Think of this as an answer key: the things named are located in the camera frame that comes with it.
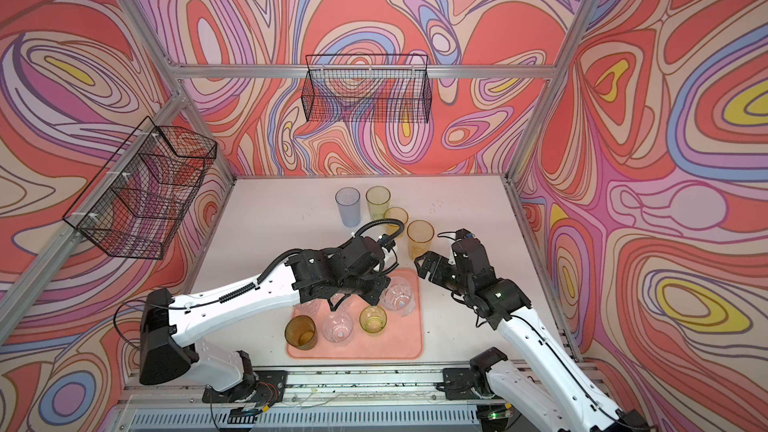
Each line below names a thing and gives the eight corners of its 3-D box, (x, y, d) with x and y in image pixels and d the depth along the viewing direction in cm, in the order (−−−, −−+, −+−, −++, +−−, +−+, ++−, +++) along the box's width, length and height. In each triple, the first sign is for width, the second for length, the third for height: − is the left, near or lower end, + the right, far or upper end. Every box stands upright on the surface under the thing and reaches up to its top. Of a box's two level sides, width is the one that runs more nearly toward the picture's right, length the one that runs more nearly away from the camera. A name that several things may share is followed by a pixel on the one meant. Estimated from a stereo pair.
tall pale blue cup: (339, 227, 107) (334, 202, 96) (341, 212, 112) (336, 186, 101) (361, 227, 107) (358, 202, 96) (362, 212, 112) (360, 186, 101)
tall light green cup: (367, 230, 108) (365, 203, 96) (368, 213, 113) (366, 185, 101) (390, 230, 108) (390, 203, 96) (390, 213, 113) (390, 185, 101)
